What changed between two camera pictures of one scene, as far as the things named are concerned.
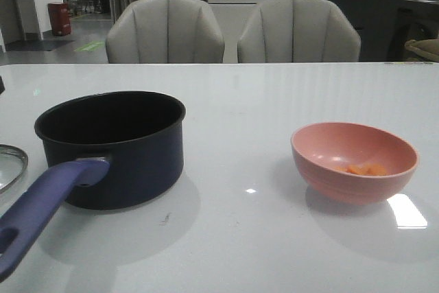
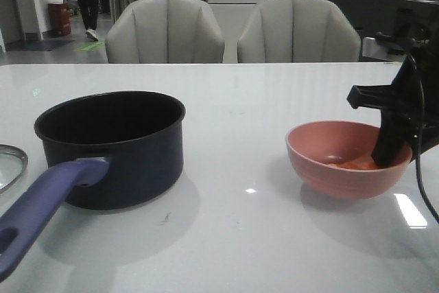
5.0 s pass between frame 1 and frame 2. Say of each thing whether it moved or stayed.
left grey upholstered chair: stayed
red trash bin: stayed
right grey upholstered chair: stayed
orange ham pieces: moved
